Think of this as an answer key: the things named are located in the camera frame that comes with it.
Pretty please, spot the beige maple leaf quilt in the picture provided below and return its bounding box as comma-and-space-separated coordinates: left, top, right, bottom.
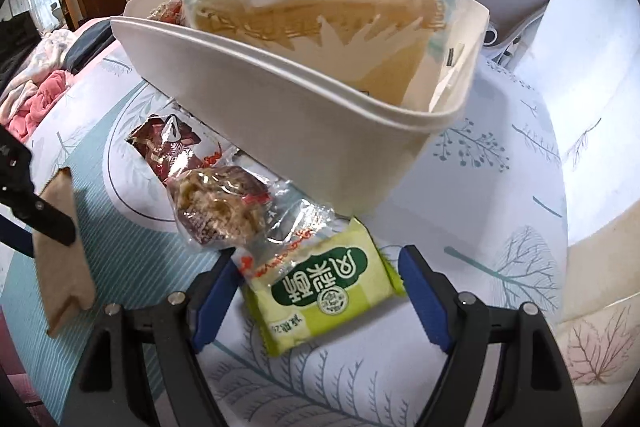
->
550, 207, 640, 388

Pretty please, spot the orange snack bar packet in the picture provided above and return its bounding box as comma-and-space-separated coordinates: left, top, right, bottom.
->
37, 169, 97, 339

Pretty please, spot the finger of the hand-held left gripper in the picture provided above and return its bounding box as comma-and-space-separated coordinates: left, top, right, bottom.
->
0, 213, 36, 260
0, 124, 77, 248

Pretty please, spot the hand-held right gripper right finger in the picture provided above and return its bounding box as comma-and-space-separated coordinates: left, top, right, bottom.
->
399, 244, 583, 427

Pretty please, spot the pink crumpled cloth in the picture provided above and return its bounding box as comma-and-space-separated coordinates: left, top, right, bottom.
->
0, 69, 68, 140

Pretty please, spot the red brown snack packet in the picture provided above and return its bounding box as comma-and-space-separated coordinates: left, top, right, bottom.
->
126, 114, 241, 185

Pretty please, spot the clear peanut brittle packet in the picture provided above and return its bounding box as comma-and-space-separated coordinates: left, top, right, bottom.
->
165, 164, 337, 280

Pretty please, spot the green snack packet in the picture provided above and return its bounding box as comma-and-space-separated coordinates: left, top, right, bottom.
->
242, 217, 407, 358

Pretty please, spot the small red snack packet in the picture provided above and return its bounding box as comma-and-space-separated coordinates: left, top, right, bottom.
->
147, 1, 185, 26

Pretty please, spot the white maple leaf bedsheet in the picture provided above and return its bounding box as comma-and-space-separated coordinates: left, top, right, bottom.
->
515, 0, 640, 248

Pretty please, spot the white plastic basket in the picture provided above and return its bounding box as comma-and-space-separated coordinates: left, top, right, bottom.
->
110, 0, 490, 215

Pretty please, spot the dark blue cushion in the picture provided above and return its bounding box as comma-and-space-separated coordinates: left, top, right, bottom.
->
65, 19, 121, 75

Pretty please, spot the light blue bread packet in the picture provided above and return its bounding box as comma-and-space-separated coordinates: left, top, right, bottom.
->
159, 0, 467, 108

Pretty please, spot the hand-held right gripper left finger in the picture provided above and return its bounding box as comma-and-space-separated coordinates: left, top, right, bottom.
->
60, 247, 241, 427

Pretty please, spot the white crumpled cloth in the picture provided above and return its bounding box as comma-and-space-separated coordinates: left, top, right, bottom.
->
0, 29, 76, 108

